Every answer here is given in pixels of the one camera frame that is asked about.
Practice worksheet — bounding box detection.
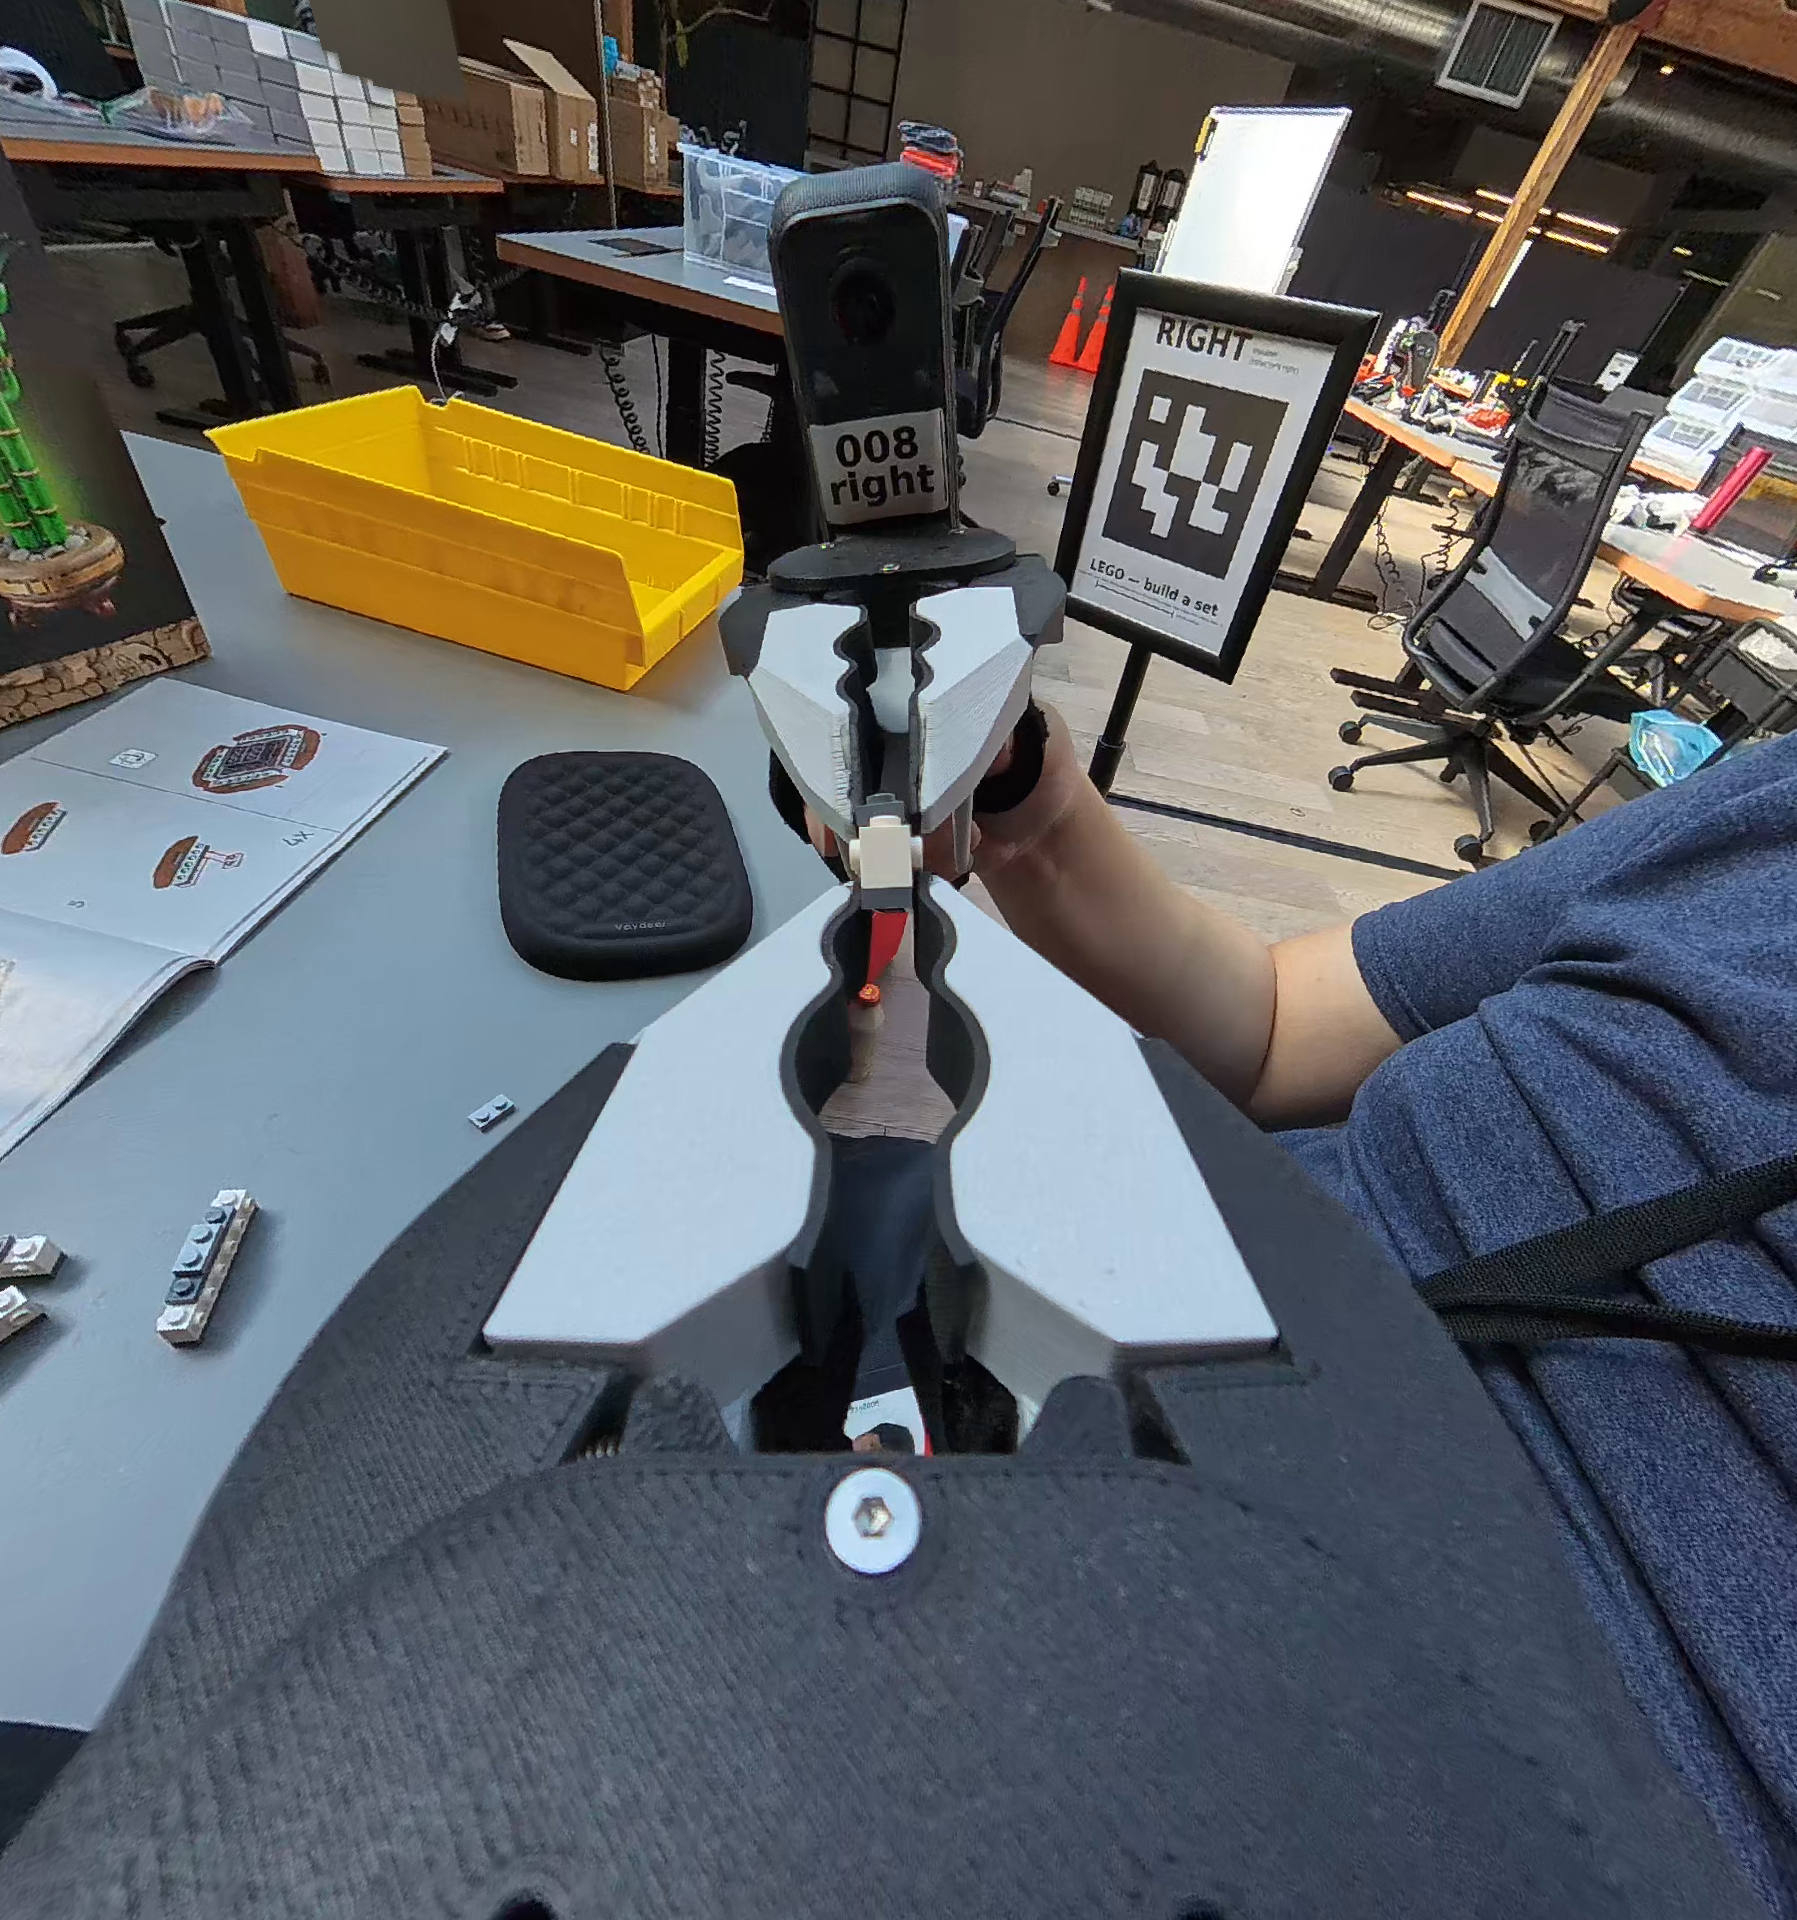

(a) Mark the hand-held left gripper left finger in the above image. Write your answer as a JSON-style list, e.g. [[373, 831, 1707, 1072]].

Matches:
[[481, 888, 859, 1411]]

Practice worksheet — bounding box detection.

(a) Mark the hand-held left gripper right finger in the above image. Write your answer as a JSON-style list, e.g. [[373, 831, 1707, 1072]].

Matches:
[[913, 884, 1278, 1411]]

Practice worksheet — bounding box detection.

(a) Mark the black mesh office chair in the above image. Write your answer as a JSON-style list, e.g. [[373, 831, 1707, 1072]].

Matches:
[[1330, 393, 1687, 870]]

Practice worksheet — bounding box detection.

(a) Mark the black lego set box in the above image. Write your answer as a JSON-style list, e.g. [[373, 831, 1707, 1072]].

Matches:
[[0, 58, 214, 747]]

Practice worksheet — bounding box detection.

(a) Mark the cardboard box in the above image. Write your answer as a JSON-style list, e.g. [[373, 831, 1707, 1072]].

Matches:
[[427, 43, 606, 185]]

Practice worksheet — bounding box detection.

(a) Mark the clear plastic tub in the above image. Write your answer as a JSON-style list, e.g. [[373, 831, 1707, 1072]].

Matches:
[[678, 143, 785, 287]]

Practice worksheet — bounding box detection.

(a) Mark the yellow plastic bin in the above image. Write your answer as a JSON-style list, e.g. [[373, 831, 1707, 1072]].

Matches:
[[205, 384, 747, 694]]

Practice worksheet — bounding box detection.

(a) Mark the white board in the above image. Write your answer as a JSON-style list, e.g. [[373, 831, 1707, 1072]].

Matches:
[[1149, 104, 1355, 304]]

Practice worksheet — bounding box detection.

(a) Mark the person's right forearm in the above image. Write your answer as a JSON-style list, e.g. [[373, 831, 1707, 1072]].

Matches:
[[1047, 815, 1405, 1131]]

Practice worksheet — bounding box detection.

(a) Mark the lego instruction booklet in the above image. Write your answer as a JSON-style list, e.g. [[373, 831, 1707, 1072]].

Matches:
[[0, 680, 452, 1219]]

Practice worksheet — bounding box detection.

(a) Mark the stack of white grey boxes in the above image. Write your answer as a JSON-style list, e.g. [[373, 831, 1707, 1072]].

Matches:
[[115, 0, 432, 178]]

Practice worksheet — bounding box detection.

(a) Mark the person's right hand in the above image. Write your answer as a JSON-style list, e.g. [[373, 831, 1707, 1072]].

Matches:
[[972, 728, 1137, 954]]

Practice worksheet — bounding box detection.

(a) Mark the black framed marker sign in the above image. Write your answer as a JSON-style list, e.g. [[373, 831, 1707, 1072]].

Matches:
[[1055, 269, 1384, 798]]

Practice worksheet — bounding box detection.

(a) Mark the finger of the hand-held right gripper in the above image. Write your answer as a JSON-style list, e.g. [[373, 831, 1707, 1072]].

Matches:
[[749, 595, 873, 835], [903, 586, 1031, 843]]

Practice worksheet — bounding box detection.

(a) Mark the blue plastic bag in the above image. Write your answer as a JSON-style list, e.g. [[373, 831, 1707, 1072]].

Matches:
[[1630, 708, 1725, 785]]

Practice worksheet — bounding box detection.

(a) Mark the black shoulder strap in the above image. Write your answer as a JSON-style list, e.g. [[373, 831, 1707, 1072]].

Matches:
[[1415, 1141, 1797, 1360]]

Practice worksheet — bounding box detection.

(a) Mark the black quilted wrist rest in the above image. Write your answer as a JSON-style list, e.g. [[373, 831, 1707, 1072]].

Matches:
[[496, 750, 760, 987]]

